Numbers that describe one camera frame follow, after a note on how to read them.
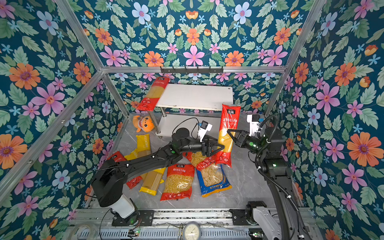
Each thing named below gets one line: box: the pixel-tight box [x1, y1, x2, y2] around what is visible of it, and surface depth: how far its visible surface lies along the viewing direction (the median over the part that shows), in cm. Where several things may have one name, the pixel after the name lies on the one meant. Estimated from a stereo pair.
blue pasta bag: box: [196, 164, 233, 198], surface depth 84 cm
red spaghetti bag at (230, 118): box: [216, 104, 241, 168], surface depth 65 cm
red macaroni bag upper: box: [182, 151, 218, 171], surface depth 87 cm
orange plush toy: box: [132, 115, 155, 133], surface depth 107 cm
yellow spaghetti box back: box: [136, 133, 151, 158], surface depth 101 cm
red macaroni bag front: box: [160, 163, 195, 201], surface depth 84 cm
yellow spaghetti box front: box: [139, 167, 166, 196], surface depth 82 cm
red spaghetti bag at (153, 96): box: [137, 77, 170, 112], surface depth 80 cm
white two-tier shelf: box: [155, 83, 234, 137], surface depth 82 cm
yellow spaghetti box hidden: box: [124, 148, 138, 161], surface depth 97 cm
